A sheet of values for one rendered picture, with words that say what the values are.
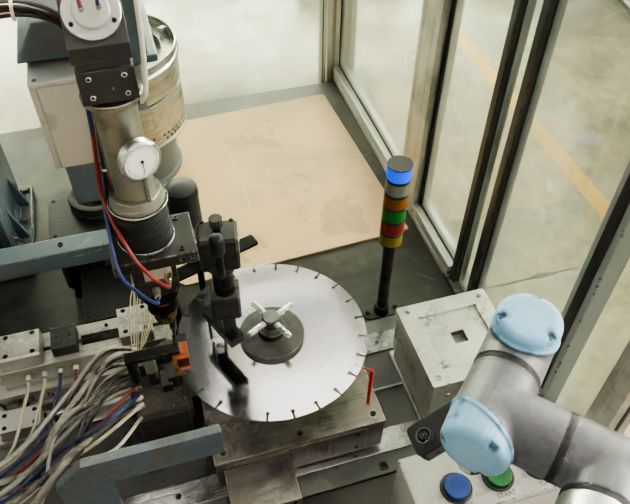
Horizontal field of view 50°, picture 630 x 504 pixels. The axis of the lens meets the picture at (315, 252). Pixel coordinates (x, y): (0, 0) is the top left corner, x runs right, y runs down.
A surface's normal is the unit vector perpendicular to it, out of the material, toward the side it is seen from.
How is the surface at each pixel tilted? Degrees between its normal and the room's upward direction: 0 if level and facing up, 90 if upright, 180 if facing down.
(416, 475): 0
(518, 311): 0
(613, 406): 90
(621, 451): 2
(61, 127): 90
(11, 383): 90
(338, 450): 90
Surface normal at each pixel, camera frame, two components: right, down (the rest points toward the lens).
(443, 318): 0.01, -0.68
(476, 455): -0.51, 0.63
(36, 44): 0.29, 0.70
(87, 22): 0.21, 0.01
